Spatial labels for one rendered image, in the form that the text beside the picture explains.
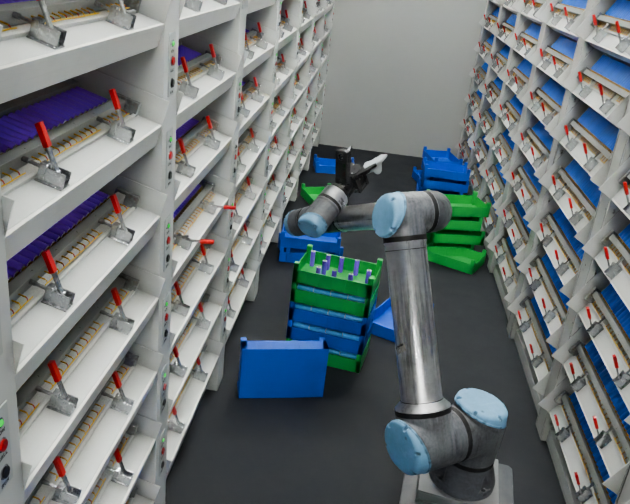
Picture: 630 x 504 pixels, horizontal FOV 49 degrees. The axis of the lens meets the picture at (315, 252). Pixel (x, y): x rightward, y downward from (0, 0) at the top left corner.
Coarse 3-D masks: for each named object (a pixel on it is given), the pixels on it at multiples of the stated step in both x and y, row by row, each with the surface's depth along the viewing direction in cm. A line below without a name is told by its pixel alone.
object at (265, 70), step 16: (256, 16) 262; (272, 16) 262; (272, 64) 268; (272, 80) 272; (272, 96) 278; (256, 208) 292; (256, 240) 298; (256, 256) 301; (256, 272) 305; (256, 288) 312
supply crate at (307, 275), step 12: (300, 264) 265; (336, 264) 273; (348, 264) 271; (360, 264) 270; (372, 264) 269; (300, 276) 256; (312, 276) 255; (324, 276) 254; (336, 276) 266; (360, 276) 268; (372, 276) 270; (324, 288) 256; (336, 288) 254; (348, 288) 253; (360, 288) 252; (372, 288) 251
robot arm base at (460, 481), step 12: (444, 468) 196; (456, 468) 193; (468, 468) 191; (492, 468) 196; (432, 480) 199; (444, 480) 195; (456, 480) 193; (468, 480) 192; (480, 480) 193; (492, 480) 196; (444, 492) 195; (456, 492) 193; (468, 492) 193; (480, 492) 194
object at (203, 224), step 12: (204, 180) 213; (216, 180) 214; (216, 192) 216; (228, 192) 216; (216, 204) 208; (204, 216) 198; (216, 216) 203; (192, 228) 188; (204, 228) 191; (180, 252) 174; (192, 252) 180; (180, 264) 169
